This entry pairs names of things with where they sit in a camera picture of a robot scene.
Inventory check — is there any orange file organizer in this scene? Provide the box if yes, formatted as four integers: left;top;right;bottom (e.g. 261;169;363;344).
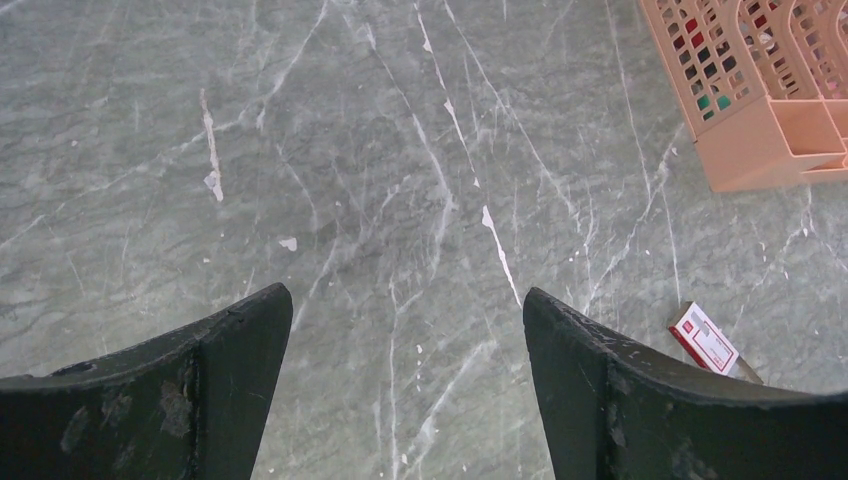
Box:
642;0;847;192

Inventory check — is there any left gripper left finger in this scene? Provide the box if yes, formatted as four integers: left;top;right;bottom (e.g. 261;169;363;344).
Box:
1;283;293;479

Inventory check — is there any red white staple box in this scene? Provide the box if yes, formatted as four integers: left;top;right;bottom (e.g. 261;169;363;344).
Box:
668;301;764;385

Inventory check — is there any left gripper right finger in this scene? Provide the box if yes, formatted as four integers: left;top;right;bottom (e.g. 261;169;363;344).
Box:
523;288;847;479

